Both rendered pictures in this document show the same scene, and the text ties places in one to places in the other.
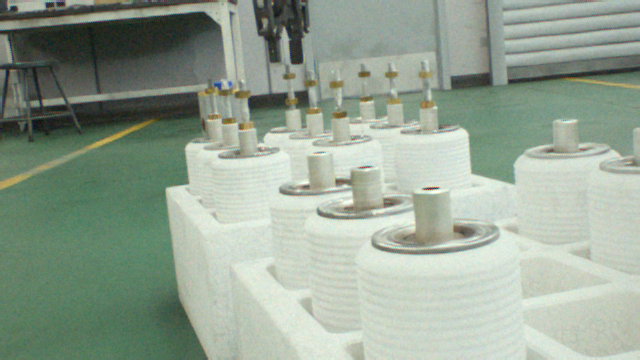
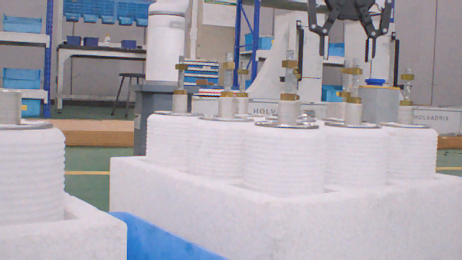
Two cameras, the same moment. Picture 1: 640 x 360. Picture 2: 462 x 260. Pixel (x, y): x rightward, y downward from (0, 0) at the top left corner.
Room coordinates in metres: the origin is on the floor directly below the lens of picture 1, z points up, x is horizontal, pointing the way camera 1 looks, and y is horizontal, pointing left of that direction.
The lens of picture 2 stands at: (0.79, -0.70, 0.28)
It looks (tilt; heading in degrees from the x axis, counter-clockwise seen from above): 4 degrees down; 68
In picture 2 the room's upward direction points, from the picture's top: 3 degrees clockwise
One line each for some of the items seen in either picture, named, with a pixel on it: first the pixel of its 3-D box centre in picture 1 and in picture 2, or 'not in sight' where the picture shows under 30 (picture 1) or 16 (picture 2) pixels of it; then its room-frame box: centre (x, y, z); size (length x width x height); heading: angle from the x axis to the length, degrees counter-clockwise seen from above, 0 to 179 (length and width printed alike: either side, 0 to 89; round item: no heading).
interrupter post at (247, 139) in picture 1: (248, 143); (180, 105); (1.02, 0.08, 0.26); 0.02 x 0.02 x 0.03
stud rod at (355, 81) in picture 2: (393, 88); (354, 87); (1.20, -0.11, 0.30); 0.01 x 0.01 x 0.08; 38
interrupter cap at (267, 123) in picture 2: (429, 130); (286, 126); (1.09, -0.15, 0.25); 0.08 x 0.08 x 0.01
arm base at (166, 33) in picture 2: not in sight; (164, 51); (1.13, 0.61, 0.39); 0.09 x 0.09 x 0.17; 89
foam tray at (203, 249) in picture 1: (327, 249); (284, 227); (1.17, 0.00, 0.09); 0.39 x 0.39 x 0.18; 15
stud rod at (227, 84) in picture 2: (338, 100); (227, 81); (1.05, -0.03, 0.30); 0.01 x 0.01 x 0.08; 38
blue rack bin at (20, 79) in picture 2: not in sight; (22, 78); (0.79, 4.97, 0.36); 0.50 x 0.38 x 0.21; 89
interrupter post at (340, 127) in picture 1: (341, 131); (226, 110); (1.05, -0.03, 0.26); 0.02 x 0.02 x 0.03
